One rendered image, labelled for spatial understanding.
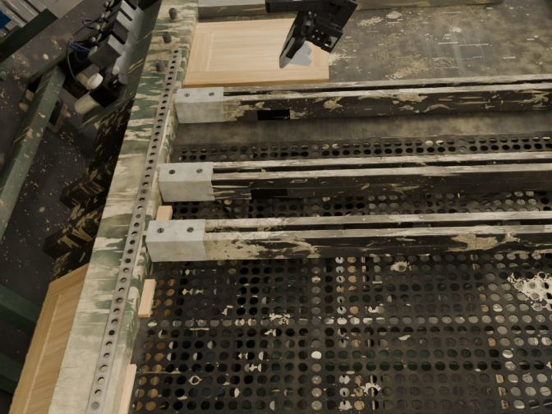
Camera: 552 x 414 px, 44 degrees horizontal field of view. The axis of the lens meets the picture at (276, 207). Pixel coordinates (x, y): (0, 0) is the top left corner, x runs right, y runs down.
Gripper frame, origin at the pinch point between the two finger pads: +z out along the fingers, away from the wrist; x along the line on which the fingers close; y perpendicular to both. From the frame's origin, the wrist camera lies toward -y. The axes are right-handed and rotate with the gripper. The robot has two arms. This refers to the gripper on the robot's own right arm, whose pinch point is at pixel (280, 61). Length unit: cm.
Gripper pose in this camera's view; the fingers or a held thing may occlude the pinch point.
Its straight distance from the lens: 146.2
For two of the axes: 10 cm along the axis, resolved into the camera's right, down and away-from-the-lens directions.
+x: 0.3, -7.5, 6.6
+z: -4.3, 5.9, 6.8
